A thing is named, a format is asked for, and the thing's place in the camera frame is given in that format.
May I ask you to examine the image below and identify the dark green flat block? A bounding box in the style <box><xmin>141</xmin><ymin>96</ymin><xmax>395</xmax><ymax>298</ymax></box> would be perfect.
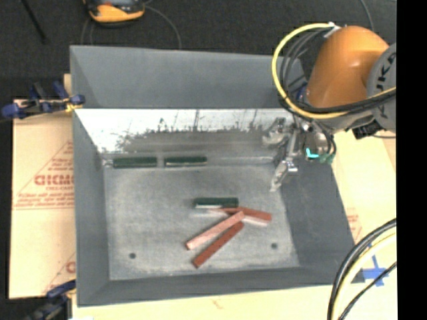
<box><xmin>192</xmin><ymin>197</ymin><xmax>240</xmax><ymax>209</ymax></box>
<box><xmin>112</xmin><ymin>156</ymin><xmax>158</xmax><ymax>169</ymax></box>
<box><xmin>163</xmin><ymin>155</ymin><xmax>208</xmax><ymax>167</ymax></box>

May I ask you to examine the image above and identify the grey metal bin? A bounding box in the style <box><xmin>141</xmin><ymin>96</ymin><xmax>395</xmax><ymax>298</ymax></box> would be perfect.
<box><xmin>69</xmin><ymin>45</ymin><xmax>356</xmax><ymax>307</ymax></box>

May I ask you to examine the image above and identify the black cylinder on white bracket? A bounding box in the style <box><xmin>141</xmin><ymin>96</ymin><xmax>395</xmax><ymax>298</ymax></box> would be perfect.
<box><xmin>352</xmin><ymin>120</ymin><xmax>383</xmax><ymax>141</ymax></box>

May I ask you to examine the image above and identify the brown cardboard board red print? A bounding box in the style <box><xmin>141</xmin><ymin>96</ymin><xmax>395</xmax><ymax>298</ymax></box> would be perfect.
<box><xmin>7</xmin><ymin>99</ymin><xmax>78</xmax><ymax>300</ymax></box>

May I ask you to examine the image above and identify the red-brown flat block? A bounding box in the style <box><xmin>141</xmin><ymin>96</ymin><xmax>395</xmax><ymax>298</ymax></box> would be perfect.
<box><xmin>222</xmin><ymin>207</ymin><xmax>273</xmax><ymax>228</ymax></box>
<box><xmin>185</xmin><ymin>210</ymin><xmax>246</xmax><ymax>251</ymax></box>
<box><xmin>192</xmin><ymin>221</ymin><xmax>246</xmax><ymax>269</ymax></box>

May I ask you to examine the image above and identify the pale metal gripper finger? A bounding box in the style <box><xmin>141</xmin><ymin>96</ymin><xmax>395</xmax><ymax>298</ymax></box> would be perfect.
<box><xmin>269</xmin><ymin>159</ymin><xmax>299</xmax><ymax>193</ymax></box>
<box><xmin>262</xmin><ymin>117</ymin><xmax>288</xmax><ymax>147</ymax></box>

